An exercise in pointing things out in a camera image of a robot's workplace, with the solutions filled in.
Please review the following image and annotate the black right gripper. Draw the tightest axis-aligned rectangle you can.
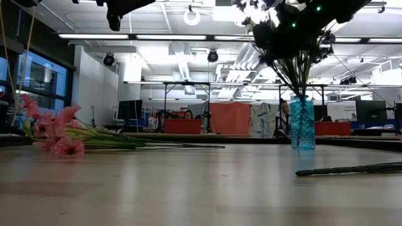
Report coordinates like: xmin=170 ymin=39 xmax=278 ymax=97
xmin=273 ymin=3 xmax=312 ymax=41

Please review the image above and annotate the pink artificial flower bunch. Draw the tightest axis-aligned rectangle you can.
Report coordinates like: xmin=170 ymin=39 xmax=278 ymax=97
xmin=20 ymin=93 xmax=226 ymax=158
xmin=295 ymin=161 xmax=402 ymax=177

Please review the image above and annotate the blue glass vase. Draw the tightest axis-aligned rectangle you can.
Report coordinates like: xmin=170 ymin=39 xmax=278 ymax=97
xmin=289 ymin=95 xmax=316 ymax=151

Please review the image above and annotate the white printed sign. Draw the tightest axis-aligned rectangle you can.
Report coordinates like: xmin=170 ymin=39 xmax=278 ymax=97
xmin=326 ymin=102 xmax=357 ymax=122

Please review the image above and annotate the leaf print cloth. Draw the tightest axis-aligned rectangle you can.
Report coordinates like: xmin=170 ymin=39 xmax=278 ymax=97
xmin=249 ymin=102 xmax=280 ymax=138

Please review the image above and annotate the red storage bin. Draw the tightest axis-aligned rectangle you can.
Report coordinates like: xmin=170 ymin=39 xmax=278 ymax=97
xmin=163 ymin=118 xmax=202 ymax=134
xmin=314 ymin=121 xmax=351 ymax=136

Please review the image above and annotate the orange hanging cloth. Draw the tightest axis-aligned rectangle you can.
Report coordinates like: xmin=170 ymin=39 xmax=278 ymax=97
xmin=209 ymin=102 xmax=251 ymax=135

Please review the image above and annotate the black background monitor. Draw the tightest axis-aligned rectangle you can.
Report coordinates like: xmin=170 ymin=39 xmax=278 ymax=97
xmin=355 ymin=100 xmax=388 ymax=124
xmin=117 ymin=99 xmax=143 ymax=121

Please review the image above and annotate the black framed workbench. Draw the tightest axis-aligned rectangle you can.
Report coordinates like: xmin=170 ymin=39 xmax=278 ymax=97
xmin=124 ymin=80 xmax=402 ymax=134

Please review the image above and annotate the glass window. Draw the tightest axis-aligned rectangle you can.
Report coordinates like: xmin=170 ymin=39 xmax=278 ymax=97
xmin=0 ymin=50 xmax=68 ymax=110

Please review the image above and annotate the white ring light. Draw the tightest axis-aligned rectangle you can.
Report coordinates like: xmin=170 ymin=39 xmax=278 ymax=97
xmin=183 ymin=8 xmax=202 ymax=27

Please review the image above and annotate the yellow cable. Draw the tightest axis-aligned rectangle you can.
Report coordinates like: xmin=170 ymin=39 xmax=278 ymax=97
xmin=0 ymin=0 xmax=36 ymax=126

